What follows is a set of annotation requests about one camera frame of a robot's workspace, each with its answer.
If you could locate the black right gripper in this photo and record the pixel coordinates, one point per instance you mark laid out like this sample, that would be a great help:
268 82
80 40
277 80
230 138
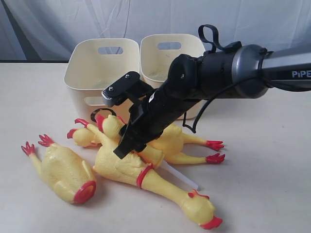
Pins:
149 118

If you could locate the severed rubber chicken head neck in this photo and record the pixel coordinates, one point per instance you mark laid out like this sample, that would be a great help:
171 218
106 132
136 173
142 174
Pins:
111 126

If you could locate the headless yellow rubber chicken body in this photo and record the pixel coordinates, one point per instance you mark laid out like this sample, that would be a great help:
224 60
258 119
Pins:
68 175

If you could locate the whole yellow rubber chicken front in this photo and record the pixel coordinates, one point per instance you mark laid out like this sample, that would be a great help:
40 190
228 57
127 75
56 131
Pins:
138 169

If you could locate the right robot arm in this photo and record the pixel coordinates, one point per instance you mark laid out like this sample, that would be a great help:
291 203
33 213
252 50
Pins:
246 73

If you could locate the white plastic squeaker tube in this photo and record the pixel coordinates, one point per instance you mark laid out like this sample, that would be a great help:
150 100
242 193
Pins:
164 165

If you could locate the yellow rubber chicken rear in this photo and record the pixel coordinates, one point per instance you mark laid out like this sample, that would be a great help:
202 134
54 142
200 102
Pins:
169 148

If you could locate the cream bin marked circle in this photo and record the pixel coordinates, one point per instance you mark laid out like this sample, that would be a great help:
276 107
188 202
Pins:
93 66

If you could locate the cream bin marked cross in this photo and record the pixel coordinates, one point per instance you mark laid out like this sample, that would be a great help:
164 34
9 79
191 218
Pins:
159 50

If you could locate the blue-grey backdrop curtain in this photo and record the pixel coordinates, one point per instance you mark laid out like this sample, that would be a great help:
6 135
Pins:
42 30

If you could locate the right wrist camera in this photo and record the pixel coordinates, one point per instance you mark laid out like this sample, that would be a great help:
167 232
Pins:
115 93

